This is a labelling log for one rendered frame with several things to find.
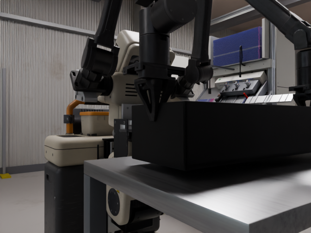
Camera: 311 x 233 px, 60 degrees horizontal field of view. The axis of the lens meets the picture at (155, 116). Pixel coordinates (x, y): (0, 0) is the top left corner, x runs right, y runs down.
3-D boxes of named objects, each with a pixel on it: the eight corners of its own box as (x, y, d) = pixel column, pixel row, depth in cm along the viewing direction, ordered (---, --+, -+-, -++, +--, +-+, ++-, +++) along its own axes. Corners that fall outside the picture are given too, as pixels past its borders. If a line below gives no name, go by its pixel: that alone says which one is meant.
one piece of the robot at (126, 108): (107, 161, 102) (107, 104, 102) (165, 155, 118) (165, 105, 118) (127, 167, 89) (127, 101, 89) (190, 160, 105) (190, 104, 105)
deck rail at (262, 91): (231, 148, 196) (227, 142, 194) (228, 148, 198) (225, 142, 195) (270, 85, 226) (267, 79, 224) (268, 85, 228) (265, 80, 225)
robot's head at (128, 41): (107, 59, 111) (118, 25, 103) (149, 64, 123) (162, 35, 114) (118, 80, 102) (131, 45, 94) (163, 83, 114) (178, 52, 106)
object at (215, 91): (251, 112, 214) (248, 107, 212) (193, 113, 267) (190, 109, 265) (268, 85, 228) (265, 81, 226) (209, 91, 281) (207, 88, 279)
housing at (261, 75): (266, 89, 227) (259, 76, 221) (221, 94, 266) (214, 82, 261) (270, 83, 230) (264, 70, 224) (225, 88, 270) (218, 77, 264)
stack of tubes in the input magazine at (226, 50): (259, 58, 223) (259, 26, 223) (213, 67, 265) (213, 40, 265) (268, 60, 231) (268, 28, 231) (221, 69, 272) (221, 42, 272)
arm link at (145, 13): (160, 15, 54) (134, 10, 52) (178, 1, 48) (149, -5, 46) (160, 49, 54) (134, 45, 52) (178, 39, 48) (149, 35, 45)
